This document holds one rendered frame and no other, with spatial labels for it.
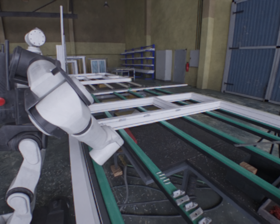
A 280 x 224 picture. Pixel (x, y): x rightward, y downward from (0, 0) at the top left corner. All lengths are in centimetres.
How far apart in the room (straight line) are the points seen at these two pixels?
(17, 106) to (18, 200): 55
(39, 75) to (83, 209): 35
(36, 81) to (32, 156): 56
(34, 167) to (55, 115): 62
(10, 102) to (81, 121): 46
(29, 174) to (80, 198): 55
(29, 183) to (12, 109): 46
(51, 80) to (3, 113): 43
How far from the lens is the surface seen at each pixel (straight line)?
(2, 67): 73
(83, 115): 34
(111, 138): 47
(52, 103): 34
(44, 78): 37
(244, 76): 728
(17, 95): 73
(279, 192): 76
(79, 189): 52
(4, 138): 90
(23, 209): 112
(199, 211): 55
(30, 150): 87
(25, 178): 102
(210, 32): 832
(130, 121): 104
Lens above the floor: 130
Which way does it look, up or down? 19 degrees down
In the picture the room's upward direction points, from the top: straight up
